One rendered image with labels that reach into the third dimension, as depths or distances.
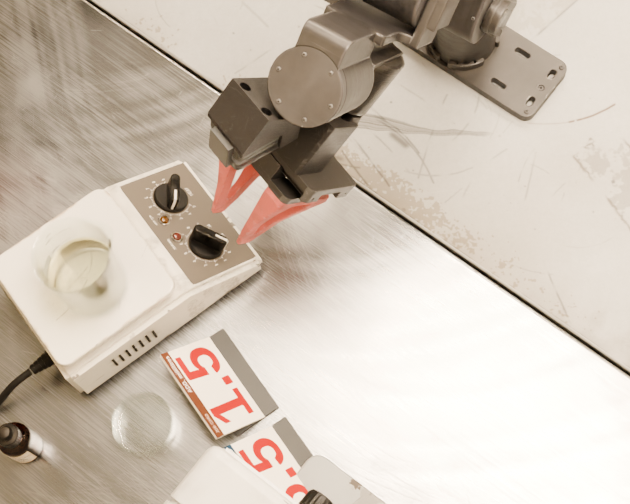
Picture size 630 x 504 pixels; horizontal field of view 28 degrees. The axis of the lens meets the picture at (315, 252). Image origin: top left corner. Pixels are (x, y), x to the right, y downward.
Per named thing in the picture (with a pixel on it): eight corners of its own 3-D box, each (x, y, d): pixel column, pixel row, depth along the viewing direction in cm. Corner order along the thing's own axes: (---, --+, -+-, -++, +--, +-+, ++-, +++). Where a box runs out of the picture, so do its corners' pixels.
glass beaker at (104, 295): (82, 337, 106) (56, 308, 98) (44, 278, 108) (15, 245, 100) (152, 290, 107) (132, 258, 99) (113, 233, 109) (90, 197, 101)
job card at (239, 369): (223, 328, 114) (217, 315, 110) (279, 407, 111) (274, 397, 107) (167, 367, 113) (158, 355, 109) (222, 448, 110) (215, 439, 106)
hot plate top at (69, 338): (104, 186, 111) (102, 182, 110) (181, 289, 107) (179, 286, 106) (-10, 265, 109) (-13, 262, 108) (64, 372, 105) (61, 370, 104)
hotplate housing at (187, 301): (186, 167, 119) (172, 132, 112) (267, 270, 115) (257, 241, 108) (-10, 304, 116) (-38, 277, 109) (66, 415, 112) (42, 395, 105)
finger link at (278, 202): (232, 268, 100) (298, 186, 95) (180, 203, 102) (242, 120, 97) (282, 257, 105) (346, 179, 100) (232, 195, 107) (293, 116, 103)
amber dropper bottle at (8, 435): (18, 425, 112) (-6, 409, 106) (48, 436, 112) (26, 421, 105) (4, 457, 111) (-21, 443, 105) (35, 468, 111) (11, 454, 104)
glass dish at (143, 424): (184, 404, 112) (180, 399, 110) (167, 464, 110) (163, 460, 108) (126, 390, 113) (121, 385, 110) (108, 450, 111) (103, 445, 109)
